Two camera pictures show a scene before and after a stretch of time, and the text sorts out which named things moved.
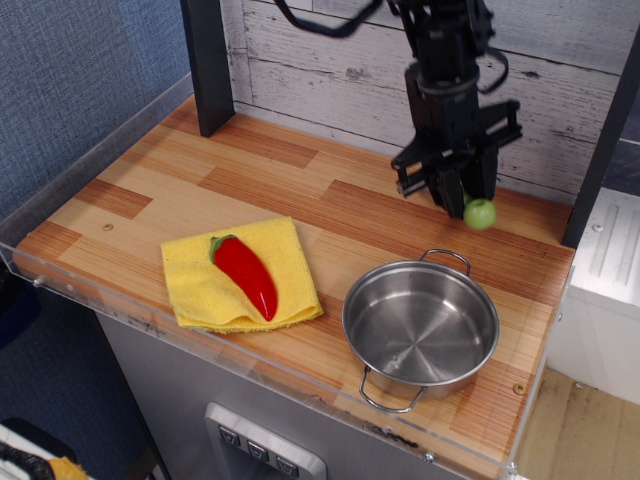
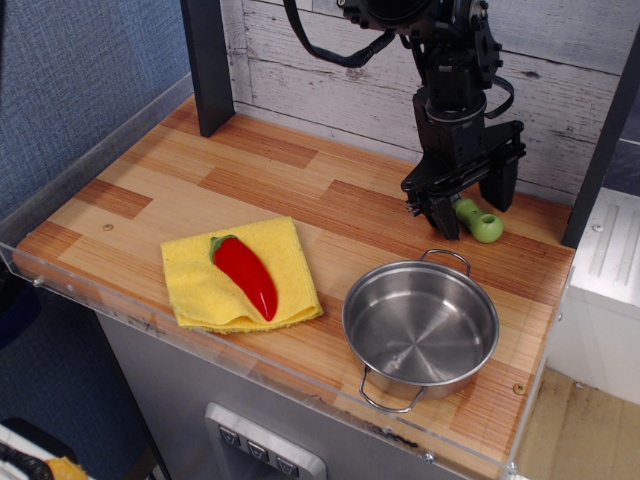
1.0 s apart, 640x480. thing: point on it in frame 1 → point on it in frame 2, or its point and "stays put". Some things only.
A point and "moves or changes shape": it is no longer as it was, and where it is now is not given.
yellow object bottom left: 64,469 stays put
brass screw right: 519,388 stays put
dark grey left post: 207,45 stays put
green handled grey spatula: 479,214 moves or changes shape
